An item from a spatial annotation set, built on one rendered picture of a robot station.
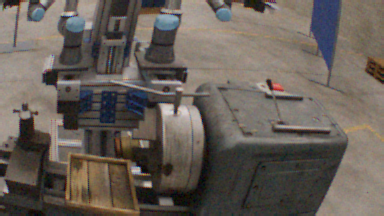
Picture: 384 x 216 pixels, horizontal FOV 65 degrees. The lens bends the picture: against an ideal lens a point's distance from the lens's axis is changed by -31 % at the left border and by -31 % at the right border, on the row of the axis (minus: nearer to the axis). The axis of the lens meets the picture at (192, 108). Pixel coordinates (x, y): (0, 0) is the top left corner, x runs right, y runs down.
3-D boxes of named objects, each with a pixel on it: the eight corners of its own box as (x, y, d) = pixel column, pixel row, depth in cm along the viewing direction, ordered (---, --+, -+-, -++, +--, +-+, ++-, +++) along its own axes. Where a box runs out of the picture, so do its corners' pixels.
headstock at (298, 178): (293, 160, 193) (314, 91, 176) (322, 212, 151) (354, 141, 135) (178, 162, 179) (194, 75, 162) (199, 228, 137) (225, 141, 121)
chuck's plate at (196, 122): (176, 157, 168) (192, 88, 151) (189, 209, 142) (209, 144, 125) (168, 157, 167) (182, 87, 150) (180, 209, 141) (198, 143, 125)
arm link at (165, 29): (148, 42, 192) (153, 17, 186) (153, 35, 204) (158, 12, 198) (173, 45, 192) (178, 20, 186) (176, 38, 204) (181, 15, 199)
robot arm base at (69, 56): (59, 56, 189) (61, 39, 185) (82, 55, 194) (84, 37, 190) (57, 65, 176) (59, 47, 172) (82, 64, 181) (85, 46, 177)
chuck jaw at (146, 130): (162, 142, 147) (163, 108, 150) (165, 140, 142) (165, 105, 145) (131, 139, 145) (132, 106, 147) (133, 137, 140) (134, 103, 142)
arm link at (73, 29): (66, 47, 173) (70, 22, 167) (59, 40, 182) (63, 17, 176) (85, 43, 181) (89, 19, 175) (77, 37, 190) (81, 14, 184)
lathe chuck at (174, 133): (168, 157, 167) (182, 87, 150) (180, 209, 141) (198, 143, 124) (146, 155, 165) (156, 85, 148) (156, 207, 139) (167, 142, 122)
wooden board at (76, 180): (129, 167, 167) (130, 160, 165) (139, 219, 135) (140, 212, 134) (68, 158, 160) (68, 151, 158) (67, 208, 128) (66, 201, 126)
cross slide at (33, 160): (46, 138, 158) (45, 129, 157) (37, 194, 121) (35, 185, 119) (20, 134, 154) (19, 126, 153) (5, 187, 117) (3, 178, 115)
